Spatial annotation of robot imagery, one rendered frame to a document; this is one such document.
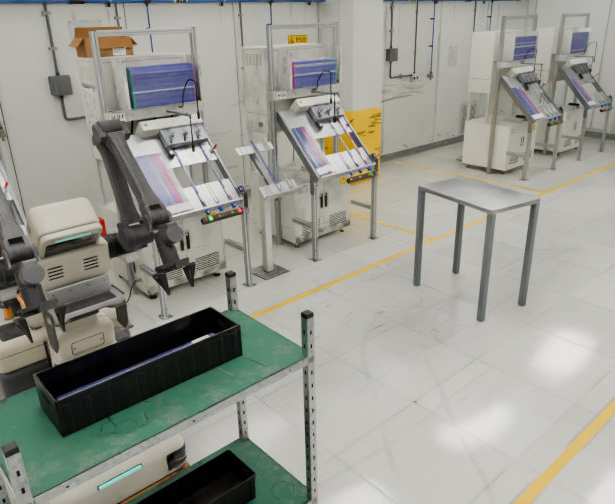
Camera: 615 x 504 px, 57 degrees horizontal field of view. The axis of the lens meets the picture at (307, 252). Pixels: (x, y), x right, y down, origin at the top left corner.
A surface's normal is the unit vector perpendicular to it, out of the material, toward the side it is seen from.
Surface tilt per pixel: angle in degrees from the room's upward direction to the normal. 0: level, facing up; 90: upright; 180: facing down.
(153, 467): 90
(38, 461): 0
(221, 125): 90
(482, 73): 90
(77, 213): 42
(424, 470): 0
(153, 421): 0
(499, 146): 90
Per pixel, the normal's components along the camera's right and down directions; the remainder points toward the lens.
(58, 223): 0.43, -0.50
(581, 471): -0.03, -0.92
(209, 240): 0.66, 0.27
